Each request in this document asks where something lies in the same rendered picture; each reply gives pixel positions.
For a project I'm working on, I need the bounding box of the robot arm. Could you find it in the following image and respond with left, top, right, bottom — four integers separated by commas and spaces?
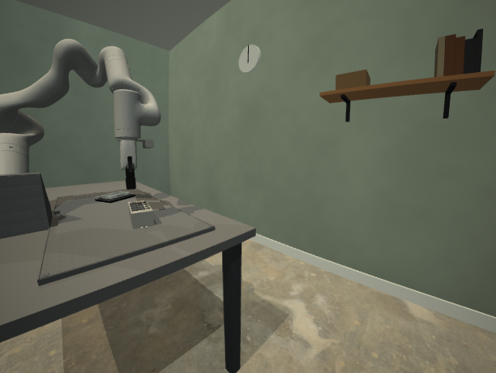
0, 39, 160, 174

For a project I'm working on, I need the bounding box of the beige operator panel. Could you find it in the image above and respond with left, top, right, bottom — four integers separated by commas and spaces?
128, 200, 154, 229

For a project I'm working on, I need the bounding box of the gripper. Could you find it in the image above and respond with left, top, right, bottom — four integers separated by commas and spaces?
117, 139, 139, 190

